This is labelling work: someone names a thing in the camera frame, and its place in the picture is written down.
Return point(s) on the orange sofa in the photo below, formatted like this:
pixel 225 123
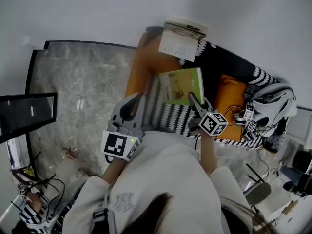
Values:
pixel 139 69

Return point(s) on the grey chair black frame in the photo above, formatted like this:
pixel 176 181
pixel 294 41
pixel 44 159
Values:
pixel 258 194

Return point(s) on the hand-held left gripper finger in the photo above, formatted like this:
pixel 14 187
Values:
pixel 115 114
pixel 141 116

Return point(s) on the person's right forearm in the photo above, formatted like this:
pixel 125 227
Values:
pixel 208 152

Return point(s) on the person's left forearm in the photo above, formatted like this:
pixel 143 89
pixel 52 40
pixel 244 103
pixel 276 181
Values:
pixel 114 170

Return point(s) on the black white striped blanket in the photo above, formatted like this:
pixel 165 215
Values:
pixel 170 111

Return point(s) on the orange cushion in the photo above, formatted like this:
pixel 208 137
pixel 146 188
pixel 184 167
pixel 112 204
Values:
pixel 226 94

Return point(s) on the white book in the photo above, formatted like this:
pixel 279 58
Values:
pixel 178 46

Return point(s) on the white cabinet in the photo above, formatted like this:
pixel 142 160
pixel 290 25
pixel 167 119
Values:
pixel 301 125

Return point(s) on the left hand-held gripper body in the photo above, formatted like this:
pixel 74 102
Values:
pixel 113 144

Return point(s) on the grey speckled pouch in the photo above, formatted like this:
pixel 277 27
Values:
pixel 273 144

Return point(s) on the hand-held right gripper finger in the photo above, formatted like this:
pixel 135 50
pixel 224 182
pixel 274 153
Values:
pixel 196 102

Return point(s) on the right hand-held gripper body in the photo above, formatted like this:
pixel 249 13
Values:
pixel 213 123

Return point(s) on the white table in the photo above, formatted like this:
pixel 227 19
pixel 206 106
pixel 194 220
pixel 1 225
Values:
pixel 280 203

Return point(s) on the person's white sweater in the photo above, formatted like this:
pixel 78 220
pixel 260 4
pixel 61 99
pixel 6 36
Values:
pixel 165 179

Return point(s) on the green book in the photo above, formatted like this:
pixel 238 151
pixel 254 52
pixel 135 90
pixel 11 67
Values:
pixel 180 82

